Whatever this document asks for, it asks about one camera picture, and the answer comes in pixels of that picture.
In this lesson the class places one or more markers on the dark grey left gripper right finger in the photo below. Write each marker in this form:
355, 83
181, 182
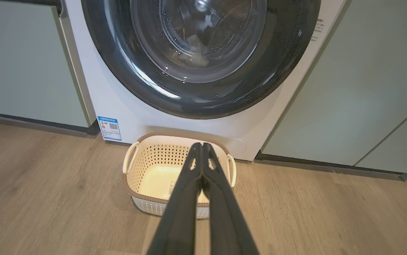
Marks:
224, 219

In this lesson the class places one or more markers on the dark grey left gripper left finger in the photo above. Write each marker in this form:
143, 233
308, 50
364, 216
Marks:
182, 212

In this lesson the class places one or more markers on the white washing machine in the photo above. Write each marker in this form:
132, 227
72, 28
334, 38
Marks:
125, 106

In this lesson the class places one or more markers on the printed text notice on washer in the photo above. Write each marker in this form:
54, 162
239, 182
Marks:
317, 30

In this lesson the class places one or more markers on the cream perforated laundry basket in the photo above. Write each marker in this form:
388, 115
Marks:
146, 166

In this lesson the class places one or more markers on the round black glass washer door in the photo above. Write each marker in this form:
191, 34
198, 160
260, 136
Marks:
118, 63

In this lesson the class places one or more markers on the paper label inside basket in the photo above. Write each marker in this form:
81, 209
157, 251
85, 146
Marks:
171, 187

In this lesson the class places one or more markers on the round white filter cover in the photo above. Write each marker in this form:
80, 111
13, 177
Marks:
238, 145

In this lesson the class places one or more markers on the blue energy label sticker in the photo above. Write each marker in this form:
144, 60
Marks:
109, 128

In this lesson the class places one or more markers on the steel washer drum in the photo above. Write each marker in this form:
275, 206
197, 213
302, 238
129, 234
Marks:
224, 39

